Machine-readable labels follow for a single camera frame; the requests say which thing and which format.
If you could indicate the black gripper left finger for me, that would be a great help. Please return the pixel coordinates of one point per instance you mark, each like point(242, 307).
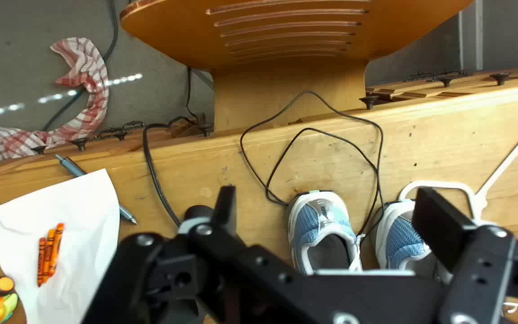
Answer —
point(170, 275)

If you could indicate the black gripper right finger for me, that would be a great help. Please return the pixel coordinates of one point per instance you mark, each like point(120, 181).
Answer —
point(487, 270)

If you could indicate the blue grey sneaker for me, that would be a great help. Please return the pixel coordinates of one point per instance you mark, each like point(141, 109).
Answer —
point(400, 239)
point(314, 221)

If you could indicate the white paper sheet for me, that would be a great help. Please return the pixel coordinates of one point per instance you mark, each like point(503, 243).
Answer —
point(80, 239)

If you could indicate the orange crayons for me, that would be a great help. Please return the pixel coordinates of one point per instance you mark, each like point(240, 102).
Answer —
point(50, 257)

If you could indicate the grey ballpoint pen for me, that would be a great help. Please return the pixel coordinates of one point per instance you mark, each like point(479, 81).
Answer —
point(71, 163)

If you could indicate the red white checked cloth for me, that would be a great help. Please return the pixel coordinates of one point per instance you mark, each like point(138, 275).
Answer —
point(89, 64)

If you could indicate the wooden chair back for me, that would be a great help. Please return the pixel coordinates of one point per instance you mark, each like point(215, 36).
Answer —
point(283, 59)

